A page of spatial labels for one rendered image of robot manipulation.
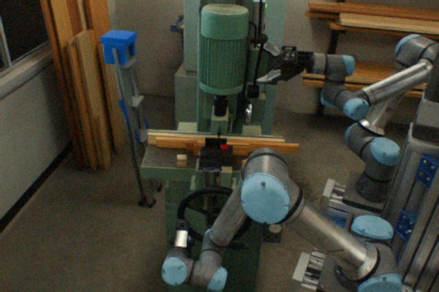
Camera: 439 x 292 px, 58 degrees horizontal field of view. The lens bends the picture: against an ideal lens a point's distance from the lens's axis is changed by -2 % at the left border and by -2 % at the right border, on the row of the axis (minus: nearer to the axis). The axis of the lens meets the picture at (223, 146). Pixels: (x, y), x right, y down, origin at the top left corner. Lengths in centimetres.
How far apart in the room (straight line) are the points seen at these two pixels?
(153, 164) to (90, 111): 142
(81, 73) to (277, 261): 178
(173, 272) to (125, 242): 142
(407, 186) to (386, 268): 34
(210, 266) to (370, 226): 49
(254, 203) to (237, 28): 72
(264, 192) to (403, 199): 63
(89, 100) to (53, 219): 85
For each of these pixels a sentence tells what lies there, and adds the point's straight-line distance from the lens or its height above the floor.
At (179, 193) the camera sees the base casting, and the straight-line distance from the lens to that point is 173.
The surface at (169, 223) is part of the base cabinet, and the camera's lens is 185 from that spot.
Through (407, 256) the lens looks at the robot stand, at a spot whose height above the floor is 85.
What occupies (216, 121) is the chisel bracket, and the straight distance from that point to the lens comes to 165.
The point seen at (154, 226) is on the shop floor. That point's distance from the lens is 271.
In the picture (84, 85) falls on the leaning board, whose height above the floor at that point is 70.
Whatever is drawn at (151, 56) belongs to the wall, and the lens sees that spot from 420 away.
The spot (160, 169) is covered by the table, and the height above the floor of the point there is 89.
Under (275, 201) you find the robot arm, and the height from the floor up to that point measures 125.
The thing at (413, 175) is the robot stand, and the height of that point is 113.
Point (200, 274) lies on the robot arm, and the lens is 125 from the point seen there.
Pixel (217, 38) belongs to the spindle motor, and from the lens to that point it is 148.
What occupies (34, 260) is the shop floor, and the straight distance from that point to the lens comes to 266.
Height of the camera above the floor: 186
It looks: 32 degrees down
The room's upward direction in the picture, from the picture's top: 3 degrees clockwise
